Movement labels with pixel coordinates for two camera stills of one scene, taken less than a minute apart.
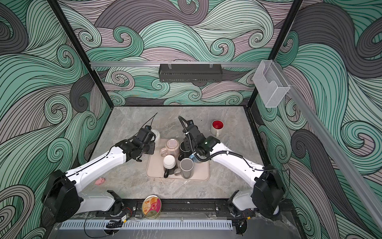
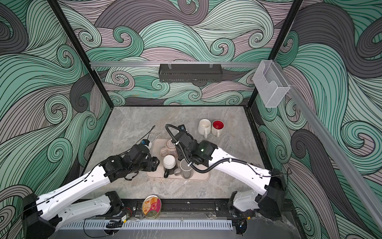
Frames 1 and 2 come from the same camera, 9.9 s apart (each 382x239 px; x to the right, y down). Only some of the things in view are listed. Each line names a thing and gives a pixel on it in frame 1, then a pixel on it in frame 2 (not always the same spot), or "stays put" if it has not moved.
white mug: [157, 135] → [204, 127]
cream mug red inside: [216, 127] stays put
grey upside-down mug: [186, 168] stays put
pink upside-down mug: [172, 148] stays put
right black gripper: [187, 144] → [181, 154]
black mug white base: [169, 165] stays put
